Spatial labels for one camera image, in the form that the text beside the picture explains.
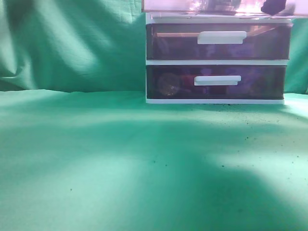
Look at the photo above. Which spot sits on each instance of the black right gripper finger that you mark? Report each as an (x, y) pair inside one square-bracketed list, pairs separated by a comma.
[(273, 7)]

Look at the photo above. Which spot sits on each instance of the purple translucent drawer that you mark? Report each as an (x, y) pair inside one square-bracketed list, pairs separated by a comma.
[(218, 41), (258, 82), (223, 7)]

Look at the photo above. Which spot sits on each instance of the green cloth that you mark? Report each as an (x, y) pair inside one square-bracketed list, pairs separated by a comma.
[(81, 150)]

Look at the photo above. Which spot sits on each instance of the white drawer cabinet frame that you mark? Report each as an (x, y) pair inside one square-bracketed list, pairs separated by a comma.
[(160, 18)]

